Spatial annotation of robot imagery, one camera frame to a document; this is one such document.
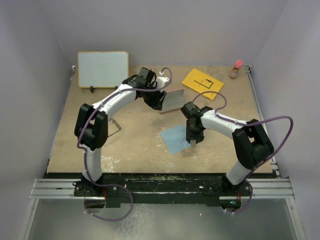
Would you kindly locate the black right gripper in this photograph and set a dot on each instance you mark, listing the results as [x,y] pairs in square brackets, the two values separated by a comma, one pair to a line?
[199,137]

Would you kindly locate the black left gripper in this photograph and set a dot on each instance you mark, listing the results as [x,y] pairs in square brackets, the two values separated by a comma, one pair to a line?
[157,103]

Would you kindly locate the pink glasses case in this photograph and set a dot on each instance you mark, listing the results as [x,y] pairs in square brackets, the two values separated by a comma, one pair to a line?
[174,100]

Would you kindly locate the blue cleaning cloth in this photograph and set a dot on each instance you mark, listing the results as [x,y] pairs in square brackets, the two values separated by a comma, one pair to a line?
[175,139]

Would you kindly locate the thin framed sunglasses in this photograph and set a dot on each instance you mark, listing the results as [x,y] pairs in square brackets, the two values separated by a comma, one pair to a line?
[113,127]

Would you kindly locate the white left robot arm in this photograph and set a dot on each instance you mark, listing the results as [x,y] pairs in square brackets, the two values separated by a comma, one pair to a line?
[91,128]

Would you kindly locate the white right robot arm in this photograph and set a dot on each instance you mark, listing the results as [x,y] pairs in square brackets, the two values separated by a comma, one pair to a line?
[251,142]

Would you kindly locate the yellow book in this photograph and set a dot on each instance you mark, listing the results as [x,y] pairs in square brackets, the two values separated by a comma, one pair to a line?
[199,82]

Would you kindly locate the small whiteboard on stand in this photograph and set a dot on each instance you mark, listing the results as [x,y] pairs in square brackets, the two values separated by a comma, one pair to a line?
[102,69]

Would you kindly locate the pink capped small bottle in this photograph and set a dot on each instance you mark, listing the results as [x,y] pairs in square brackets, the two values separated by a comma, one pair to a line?
[236,68]

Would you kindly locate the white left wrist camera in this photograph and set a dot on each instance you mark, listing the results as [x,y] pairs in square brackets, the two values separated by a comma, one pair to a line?
[162,81]

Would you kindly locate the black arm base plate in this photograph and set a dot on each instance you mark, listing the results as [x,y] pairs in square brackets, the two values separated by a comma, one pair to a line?
[210,189]

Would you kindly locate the aluminium rail frame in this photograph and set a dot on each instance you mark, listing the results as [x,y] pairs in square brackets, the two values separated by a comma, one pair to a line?
[54,189]

